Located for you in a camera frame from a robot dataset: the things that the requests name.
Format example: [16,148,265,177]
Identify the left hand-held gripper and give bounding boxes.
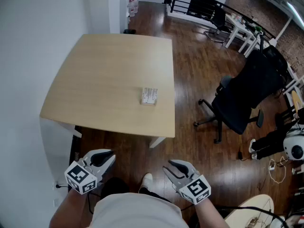
[64,149,117,195]

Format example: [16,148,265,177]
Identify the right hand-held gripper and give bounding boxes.
[162,159,211,206]

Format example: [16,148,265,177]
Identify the person's left forearm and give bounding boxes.
[48,185,98,228]

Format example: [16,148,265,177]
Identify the person's right forearm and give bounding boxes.
[195,197,230,228]

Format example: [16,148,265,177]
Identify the person's black trousers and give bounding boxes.
[100,176,172,202]

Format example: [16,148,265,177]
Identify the person's white shoe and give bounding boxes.
[138,172,153,193]

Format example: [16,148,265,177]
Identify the white table leg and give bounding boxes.
[149,136,166,149]

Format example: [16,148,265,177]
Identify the white table side panel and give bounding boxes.
[39,118,83,175]

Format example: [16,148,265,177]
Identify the person's white shirt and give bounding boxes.
[91,192,190,228]

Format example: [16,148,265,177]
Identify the round light wooden table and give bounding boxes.
[224,194,276,228]

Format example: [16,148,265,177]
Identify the black mesh office chair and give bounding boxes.
[193,45,289,144]

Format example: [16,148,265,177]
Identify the white round robot head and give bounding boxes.
[283,126,304,162]

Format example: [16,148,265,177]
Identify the yellow oval board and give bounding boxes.
[290,90,304,115]

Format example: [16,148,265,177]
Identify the white square table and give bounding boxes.
[225,13,254,48]
[239,29,262,57]

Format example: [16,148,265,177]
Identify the white narrow cabinet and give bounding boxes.
[119,0,130,33]

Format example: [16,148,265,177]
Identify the black sled base chair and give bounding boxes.
[203,4,235,43]

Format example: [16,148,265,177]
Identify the group of clear water jugs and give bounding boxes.
[127,0,140,18]

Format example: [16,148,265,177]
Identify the black metal railing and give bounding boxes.
[163,0,277,40]

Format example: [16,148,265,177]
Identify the long ceiling light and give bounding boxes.
[285,0,304,29]

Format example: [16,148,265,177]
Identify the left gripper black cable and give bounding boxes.
[86,190,95,215]

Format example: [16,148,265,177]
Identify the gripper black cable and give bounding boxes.
[86,190,95,215]
[180,203,286,225]

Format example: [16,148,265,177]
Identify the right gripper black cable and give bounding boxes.
[180,203,286,225]

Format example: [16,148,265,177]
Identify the white power cable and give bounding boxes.
[269,156,289,184]

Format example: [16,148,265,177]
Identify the white metal frame rack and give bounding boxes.
[283,62,304,97]

